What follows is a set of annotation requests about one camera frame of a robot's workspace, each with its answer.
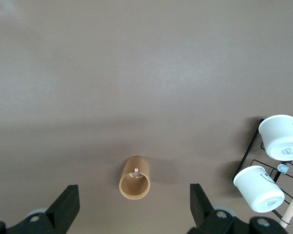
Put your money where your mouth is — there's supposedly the white paper cup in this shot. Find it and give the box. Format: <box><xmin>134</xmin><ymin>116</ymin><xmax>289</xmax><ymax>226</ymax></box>
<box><xmin>233</xmin><ymin>165</ymin><xmax>286</xmax><ymax>213</ymax></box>
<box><xmin>258</xmin><ymin>114</ymin><xmax>293</xmax><ymax>162</ymax></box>

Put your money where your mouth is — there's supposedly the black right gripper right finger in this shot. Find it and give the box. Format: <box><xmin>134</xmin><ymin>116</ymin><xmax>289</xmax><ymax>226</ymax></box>
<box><xmin>189</xmin><ymin>183</ymin><xmax>288</xmax><ymax>234</ymax></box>

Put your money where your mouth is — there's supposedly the black wire cup rack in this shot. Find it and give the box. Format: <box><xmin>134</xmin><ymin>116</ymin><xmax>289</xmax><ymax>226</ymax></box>
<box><xmin>231</xmin><ymin>118</ymin><xmax>293</xmax><ymax>224</ymax></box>

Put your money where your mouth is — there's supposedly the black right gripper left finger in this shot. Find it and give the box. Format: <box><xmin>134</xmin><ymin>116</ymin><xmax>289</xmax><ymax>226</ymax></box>
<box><xmin>0</xmin><ymin>184</ymin><xmax>80</xmax><ymax>234</ymax></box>

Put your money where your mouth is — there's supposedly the brown bamboo tube holder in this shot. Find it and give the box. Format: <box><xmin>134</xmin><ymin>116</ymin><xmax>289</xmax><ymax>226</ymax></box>
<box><xmin>119</xmin><ymin>156</ymin><xmax>151</xmax><ymax>200</ymax></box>

